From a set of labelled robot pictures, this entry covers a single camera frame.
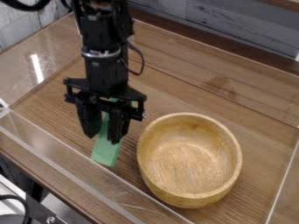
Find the green rectangular block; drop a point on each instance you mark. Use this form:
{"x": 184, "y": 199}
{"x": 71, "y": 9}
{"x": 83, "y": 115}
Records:
{"x": 104, "y": 152}

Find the brown wooden bowl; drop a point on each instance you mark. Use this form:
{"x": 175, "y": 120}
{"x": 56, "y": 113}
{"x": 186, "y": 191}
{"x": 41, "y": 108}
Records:
{"x": 190, "y": 159}

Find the black metal bracket with screw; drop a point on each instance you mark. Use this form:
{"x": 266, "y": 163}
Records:
{"x": 39, "y": 214}

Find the clear acrylic front wall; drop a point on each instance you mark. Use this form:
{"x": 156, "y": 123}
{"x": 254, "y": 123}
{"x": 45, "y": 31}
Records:
{"x": 87, "y": 186}

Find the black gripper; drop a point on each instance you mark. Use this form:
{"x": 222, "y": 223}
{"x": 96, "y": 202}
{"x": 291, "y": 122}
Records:
{"x": 103, "y": 91}

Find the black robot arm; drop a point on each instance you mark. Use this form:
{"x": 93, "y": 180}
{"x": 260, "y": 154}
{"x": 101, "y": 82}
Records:
{"x": 105, "y": 26}

